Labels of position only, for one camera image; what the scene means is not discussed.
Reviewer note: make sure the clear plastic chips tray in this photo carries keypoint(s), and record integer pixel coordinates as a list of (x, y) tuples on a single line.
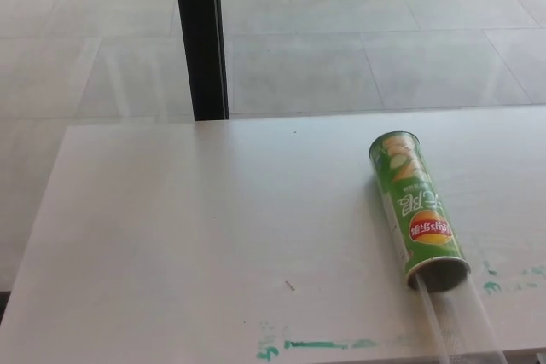
[(456, 321)]

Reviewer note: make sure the green chips can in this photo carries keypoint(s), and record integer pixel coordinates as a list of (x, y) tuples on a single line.
[(416, 206)]

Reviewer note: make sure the black window frame post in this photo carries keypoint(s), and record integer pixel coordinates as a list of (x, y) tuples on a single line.
[(200, 36)]

